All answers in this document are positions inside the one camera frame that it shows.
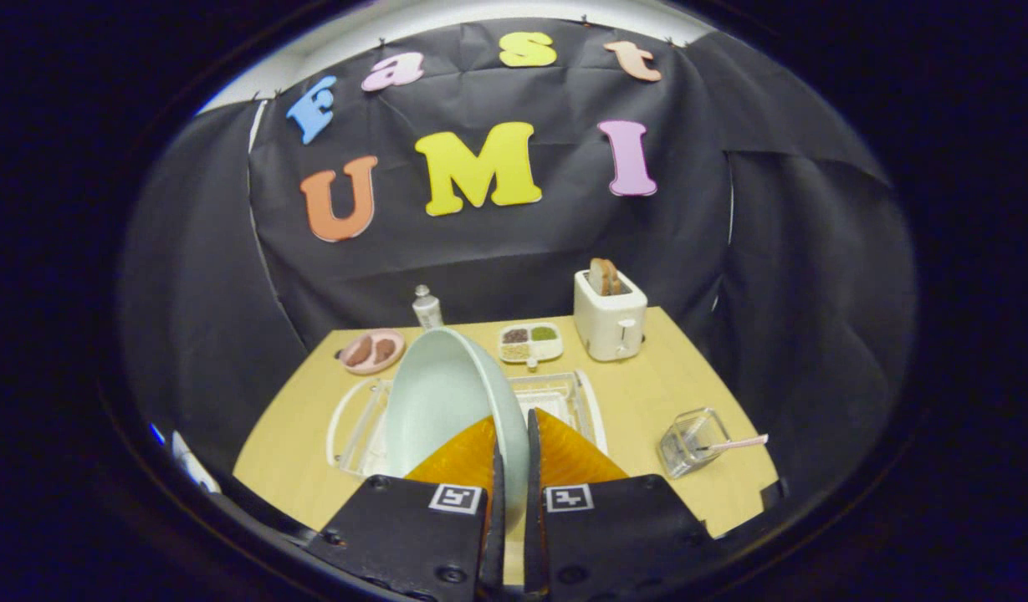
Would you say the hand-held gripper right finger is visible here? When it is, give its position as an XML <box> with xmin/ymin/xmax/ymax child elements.
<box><xmin>524</xmin><ymin>408</ymin><xmax>720</xmax><ymax>602</ymax></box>

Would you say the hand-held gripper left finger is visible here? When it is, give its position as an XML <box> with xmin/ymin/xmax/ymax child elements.
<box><xmin>300</xmin><ymin>416</ymin><xmax>509</xmax><ymax>602</ymax></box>

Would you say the clear basket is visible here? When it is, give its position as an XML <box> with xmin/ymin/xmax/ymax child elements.
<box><xmin>657</xmin><ymin>407</ymin><xmax>732</xmax><ymax>479</ymax></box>

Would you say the pale green plate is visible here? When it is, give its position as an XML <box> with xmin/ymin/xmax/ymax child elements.
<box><xmin>385</xmin><ymin>328</ymin><xmax>531</xmax><ymax>513</ymax></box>

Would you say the white wire dish rack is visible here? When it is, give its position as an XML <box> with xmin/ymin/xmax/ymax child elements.
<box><xmin>326</xmin><ymin>370</ymin><xmax>608</xmax><ymax>479</ymax></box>

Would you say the pink handled spoon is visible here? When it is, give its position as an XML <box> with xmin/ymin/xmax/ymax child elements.
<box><xmin>681</xmin><ymin>433</ymin><xmax>770</xmax><ymax>458</ymax></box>

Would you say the small pink dish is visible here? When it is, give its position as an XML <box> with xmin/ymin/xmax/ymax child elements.
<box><xmin>338</xmin><ymin>329</ymin><xmax>406</xmax><ymax>375</ymax></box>

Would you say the white compartment tray with grains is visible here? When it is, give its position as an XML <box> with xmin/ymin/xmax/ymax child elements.
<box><xmin>498</xmin><ymin>323</ymin><xmax>565</xmax><ymax>365</ymax></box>

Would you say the white toaster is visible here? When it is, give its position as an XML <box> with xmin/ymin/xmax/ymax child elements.
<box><xmin>574</xmin><ymin>269</ymin><xmax>649</xmax><ymax>362</ymax></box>

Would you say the clear bottle with green liquid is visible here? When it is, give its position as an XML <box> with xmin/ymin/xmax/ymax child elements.
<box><xmin>412</xmin><ymin>284</ymin><xmax>445</xmax><ymax>330</ymax></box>

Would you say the brown toast slice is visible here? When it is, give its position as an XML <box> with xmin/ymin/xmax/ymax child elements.
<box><xmin>588</xmin><ymin>258</ymin><xmax>623</xmax><ymax>297</ymax></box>

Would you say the black backdrop cloth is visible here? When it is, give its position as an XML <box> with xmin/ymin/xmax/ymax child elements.
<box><xmin>116</xmin><ymin>17</ymin><xmax>918</xmax><ymax>519</ymax></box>

